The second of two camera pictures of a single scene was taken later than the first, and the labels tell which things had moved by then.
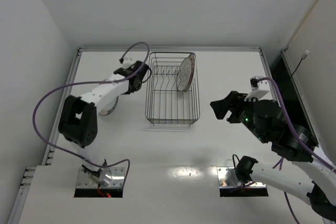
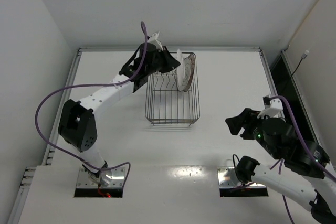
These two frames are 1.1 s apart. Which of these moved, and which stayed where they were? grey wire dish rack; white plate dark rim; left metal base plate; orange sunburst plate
Moved: white plate dark rim
Stayed: left metal base plate; orange sunburst plate; grey wire dish rack
